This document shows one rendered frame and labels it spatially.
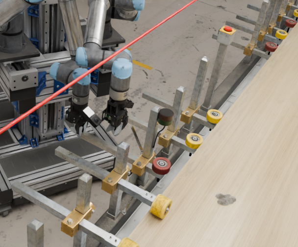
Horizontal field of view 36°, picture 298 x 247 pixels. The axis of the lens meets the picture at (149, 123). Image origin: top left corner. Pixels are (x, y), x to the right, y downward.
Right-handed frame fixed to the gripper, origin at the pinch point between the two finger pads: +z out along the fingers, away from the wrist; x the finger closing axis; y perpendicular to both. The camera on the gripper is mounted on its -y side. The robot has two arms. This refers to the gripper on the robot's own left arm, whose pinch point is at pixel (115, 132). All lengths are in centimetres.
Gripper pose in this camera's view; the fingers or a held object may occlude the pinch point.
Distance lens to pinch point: 193.3
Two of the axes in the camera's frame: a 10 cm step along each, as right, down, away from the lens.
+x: 8.6, 4.1, -3.1
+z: -1.5, 7.8, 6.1
